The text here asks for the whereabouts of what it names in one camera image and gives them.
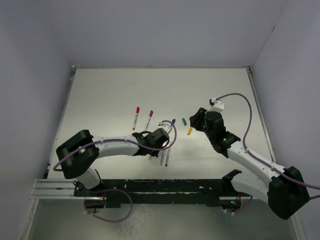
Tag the green whiteboard marker pen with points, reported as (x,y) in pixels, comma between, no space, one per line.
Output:
(162,157)

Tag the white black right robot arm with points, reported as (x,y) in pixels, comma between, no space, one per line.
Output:
(280,187)

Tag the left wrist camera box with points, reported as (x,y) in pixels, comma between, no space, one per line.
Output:
(166,126)

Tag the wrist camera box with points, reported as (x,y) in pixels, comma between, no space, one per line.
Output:
(166,126)
(216,105)

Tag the magenta whiteboard marker pen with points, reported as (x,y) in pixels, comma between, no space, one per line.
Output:
(147,123)

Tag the aluminium rail left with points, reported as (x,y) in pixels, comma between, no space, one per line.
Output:
(53,189)

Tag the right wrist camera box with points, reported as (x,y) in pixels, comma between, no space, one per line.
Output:
(216,105)

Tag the yellow pen cap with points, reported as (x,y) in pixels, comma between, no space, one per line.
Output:
(189,131)

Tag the aluminium rail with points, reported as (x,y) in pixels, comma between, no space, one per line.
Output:
(53,189)
(271,151)

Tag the red whiteboard marker pen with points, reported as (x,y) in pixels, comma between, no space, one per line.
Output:
(135,121)

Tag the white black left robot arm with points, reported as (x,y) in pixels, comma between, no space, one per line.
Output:
(78,153)

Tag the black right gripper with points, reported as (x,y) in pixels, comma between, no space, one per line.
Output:
(196,119)

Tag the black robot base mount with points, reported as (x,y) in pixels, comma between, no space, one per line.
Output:
(112,193)

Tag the blue whiteboard marker pen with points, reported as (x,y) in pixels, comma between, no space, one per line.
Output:
(167,157)

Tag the aluminium rail right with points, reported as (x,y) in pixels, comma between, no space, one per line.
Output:
(271,151)

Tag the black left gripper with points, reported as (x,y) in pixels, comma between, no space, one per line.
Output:
(154,153)

